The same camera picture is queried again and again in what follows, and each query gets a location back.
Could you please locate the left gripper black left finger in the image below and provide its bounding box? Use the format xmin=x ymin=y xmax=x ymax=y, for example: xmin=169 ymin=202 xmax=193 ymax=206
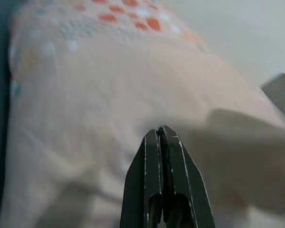
xmin=120 ymin=129 xmax=163 ymax=228

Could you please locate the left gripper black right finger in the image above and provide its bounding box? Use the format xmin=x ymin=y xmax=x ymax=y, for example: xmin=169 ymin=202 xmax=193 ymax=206
xmin=157 ymin=125 xmax=216 ymax=228

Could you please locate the pink patterned pillow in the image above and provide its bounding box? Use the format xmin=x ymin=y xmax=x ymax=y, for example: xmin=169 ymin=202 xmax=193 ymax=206
xmin=0 ymin=0 xmax=285 ymax=228

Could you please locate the white blue lettered book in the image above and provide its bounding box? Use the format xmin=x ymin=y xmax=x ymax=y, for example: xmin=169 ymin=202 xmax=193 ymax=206
xmin=260 ymin=73 xmax=285 ymax=127

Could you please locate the mattress with beige sheet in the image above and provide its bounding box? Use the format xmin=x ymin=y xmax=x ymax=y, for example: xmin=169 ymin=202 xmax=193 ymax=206
xmin=156 ymin=0 xmax=285 ymax=80

